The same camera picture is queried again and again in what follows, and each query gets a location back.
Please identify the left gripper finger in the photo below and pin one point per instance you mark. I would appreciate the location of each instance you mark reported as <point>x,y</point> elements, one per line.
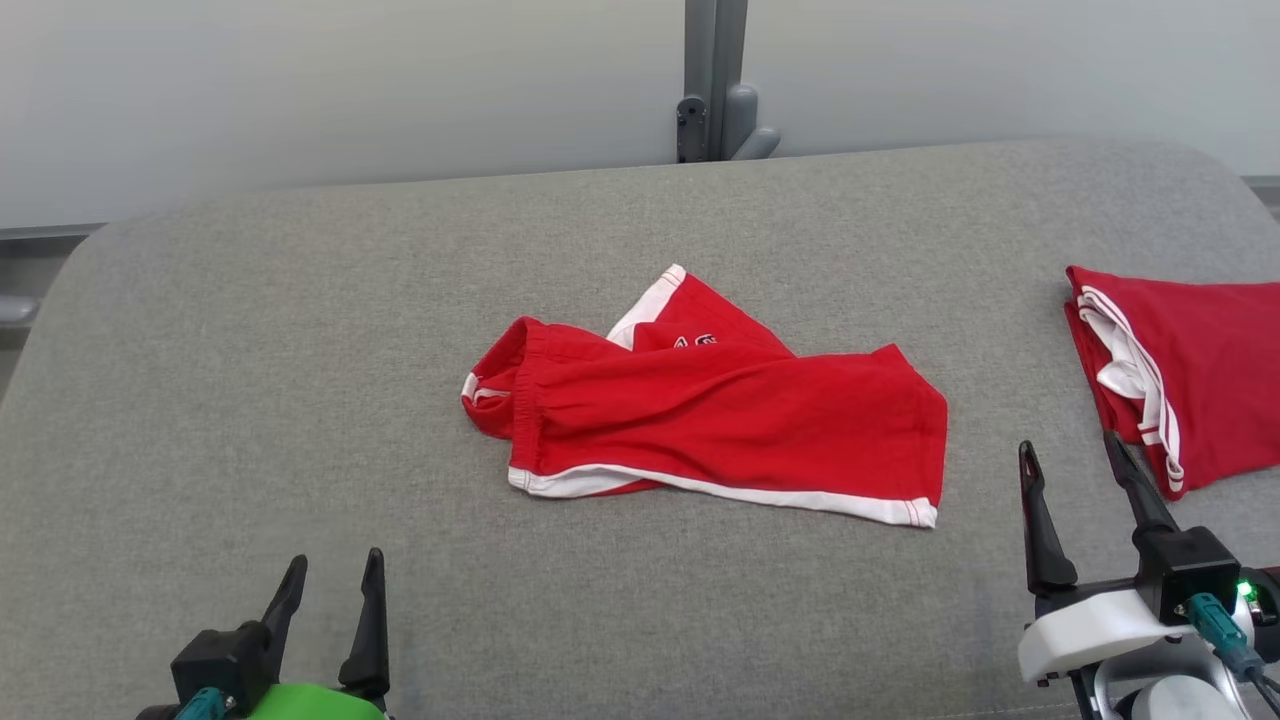
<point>370,640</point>
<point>288,610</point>

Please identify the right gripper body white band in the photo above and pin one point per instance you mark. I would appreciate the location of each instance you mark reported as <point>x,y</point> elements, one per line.
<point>1090,630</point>

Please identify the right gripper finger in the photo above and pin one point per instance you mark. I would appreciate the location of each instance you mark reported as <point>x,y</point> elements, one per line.
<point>1045,550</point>
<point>1140,500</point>

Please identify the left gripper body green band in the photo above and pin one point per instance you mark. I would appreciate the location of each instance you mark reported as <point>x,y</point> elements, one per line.
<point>310,705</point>

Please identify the red white basketball jersey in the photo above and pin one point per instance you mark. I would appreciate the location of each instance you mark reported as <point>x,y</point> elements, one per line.
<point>1210,370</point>

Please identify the red shorts white trim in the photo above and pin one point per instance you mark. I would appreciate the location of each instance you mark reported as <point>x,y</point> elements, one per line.
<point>720,410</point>

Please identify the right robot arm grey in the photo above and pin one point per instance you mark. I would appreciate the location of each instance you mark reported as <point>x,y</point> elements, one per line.
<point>1180,695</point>

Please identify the grey fabric sofa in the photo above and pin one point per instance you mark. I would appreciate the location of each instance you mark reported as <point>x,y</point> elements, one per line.
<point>300,400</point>

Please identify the grey rounded furniture foot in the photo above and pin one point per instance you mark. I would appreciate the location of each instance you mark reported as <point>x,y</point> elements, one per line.
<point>15,310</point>

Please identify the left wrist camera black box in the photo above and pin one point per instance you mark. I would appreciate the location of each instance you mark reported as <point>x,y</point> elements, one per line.
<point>220,660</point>

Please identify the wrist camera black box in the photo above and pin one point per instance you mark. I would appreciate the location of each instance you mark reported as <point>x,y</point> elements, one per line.
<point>1190,570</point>
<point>220,660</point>

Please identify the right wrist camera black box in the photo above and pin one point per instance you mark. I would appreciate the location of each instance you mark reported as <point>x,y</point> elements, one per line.
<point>1190,570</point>

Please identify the grey metal post bracket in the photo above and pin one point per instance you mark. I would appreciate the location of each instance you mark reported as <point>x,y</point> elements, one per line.
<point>715,80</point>

